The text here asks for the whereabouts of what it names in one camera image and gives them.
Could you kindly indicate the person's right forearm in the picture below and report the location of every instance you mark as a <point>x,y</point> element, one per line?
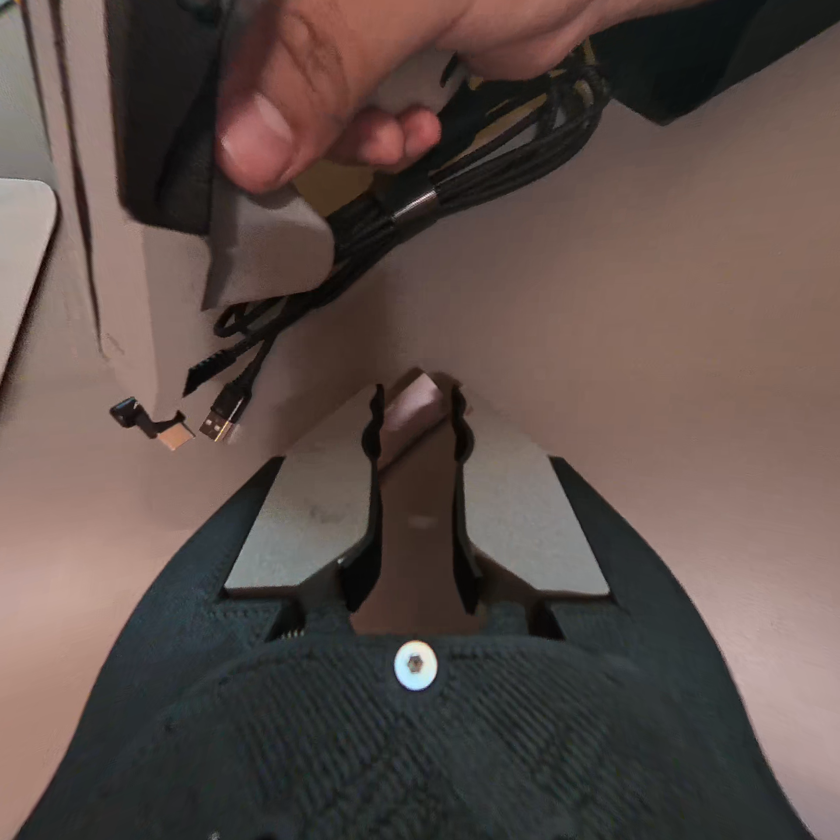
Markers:
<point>722,52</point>

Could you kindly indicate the grey USB hub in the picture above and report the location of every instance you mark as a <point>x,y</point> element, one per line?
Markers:
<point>413,400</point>

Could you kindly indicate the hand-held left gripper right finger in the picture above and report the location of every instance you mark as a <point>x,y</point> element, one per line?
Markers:
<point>531,525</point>

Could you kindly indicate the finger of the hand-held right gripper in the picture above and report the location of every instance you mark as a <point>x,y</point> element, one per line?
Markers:
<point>144,295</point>
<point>56,98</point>

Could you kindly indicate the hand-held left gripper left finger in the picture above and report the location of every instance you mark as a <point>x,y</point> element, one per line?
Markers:
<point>308,525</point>

